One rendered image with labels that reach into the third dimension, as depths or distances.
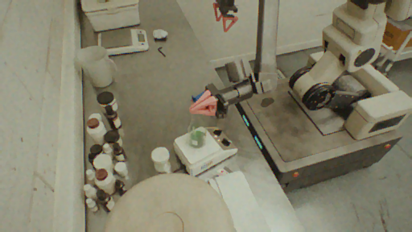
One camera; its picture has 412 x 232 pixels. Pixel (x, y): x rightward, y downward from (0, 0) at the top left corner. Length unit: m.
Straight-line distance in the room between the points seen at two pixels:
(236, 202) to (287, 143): 1.33
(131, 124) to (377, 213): 1.55
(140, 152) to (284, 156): 0.81
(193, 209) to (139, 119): 0.92
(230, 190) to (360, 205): 1.74
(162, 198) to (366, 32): 1.23
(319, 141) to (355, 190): 0.50
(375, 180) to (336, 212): 0.39
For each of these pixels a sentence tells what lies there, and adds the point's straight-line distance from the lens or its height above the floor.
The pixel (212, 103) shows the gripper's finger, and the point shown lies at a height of 1.03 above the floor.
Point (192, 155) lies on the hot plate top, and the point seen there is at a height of 0.84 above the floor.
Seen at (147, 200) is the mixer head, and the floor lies 1.37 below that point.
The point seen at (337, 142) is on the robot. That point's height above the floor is 0.37.
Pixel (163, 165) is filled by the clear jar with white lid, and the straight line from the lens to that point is 0.89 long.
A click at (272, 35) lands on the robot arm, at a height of 1.15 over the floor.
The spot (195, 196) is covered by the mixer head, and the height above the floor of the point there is 1.37.
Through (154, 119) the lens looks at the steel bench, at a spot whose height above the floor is 0.75.
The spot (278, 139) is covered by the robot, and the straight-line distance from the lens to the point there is 1.55.
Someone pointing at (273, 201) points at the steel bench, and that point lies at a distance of 0.91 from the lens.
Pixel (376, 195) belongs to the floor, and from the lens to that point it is 2.04.
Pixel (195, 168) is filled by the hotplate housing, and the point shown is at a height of 0.81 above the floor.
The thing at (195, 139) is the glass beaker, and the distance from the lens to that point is 0.83.
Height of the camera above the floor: 1.56
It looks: 49 degrees down
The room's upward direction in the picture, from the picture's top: straight up
